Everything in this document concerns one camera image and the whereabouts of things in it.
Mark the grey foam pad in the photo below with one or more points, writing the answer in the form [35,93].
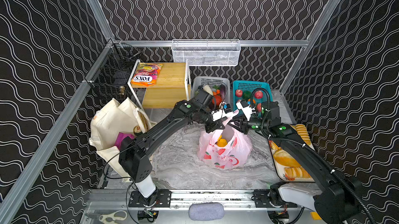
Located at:
[206,211]

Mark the red apple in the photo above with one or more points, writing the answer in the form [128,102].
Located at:
[259,94]
[238,93]

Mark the aluminium linear rail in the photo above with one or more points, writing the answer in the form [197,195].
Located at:
[233,199]

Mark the orange Fox's candy bag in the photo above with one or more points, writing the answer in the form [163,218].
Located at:
[146,75]

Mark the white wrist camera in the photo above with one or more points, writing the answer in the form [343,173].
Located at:
[249,110]
[224,112]

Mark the pink plastic bag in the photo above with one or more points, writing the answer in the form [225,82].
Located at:
[233,155]

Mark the white radish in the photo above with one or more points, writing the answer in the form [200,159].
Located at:
[208,89]

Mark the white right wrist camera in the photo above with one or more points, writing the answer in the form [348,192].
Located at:
[249,110]

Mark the white handled scissors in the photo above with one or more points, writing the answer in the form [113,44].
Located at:
[113,218]

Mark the white wire mesh wall basket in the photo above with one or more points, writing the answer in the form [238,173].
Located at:
[202,52]

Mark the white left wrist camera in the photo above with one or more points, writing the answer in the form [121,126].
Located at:
[224,112]

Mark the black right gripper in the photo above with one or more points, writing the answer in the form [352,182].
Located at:
[243,125]

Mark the cream canvas tote bag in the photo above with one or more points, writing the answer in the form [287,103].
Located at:
[115,118]

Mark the red tomato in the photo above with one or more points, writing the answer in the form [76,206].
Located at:
[217,100]

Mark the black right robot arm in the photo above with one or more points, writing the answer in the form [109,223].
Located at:
[337,198]

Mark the green drink can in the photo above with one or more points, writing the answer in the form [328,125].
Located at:
[137,130]

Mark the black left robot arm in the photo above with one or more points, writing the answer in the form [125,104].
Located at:
[134,156]

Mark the grey white plastic basket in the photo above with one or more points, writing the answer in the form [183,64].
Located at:
[214,83]

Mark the magenta Lot 100 candy bag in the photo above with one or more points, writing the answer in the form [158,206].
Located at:
[120,138]

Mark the tray of breads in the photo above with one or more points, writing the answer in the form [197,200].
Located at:
[287,168]

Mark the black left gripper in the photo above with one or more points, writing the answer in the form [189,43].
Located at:
[213,124]

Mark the dark green avocado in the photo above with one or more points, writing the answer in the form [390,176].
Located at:
[246,95]

